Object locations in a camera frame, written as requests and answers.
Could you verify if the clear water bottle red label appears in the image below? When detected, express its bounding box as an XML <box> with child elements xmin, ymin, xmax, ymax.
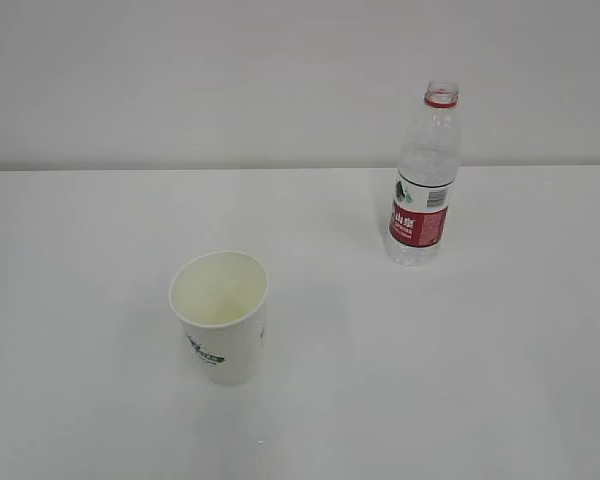
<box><xmin>385</xmin><ymin>80</ymin><xmax>461</xmax><ymax>266</ymax></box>

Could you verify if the white paper cup green logo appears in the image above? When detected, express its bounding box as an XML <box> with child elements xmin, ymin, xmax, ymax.
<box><xmin>168</xmin><ymin>251</ymin><xmax>269</xmax><ymax>385</ymax></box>

